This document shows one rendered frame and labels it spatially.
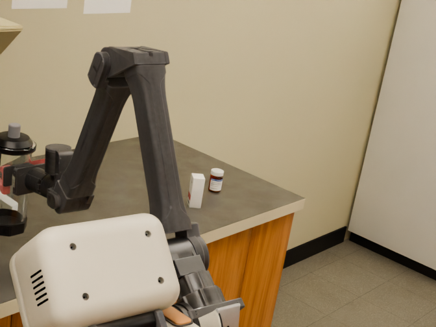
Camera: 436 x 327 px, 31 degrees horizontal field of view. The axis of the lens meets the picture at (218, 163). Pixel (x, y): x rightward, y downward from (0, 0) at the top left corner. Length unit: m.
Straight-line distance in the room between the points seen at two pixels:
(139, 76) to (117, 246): 0.37
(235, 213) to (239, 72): 1.07
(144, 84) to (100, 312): 0.46
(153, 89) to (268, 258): 1.33
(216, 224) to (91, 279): 1.21
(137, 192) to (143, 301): 1.31
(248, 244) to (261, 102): 1.17
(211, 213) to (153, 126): 1.00
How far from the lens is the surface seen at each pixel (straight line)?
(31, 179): 1.82
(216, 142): 3.35
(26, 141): 1.88
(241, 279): 2.54
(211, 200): 2.45
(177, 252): 1.37
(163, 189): 1.37
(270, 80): 3.53
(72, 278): 1.10
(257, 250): 2.54
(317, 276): 4.23
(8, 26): 1.79
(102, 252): 1.13
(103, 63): 1.45
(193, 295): 1.32
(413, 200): 4.42
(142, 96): 1.40
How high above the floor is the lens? 1.88
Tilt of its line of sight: 20 degrees down
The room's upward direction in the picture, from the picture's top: 9 degrees clockwise
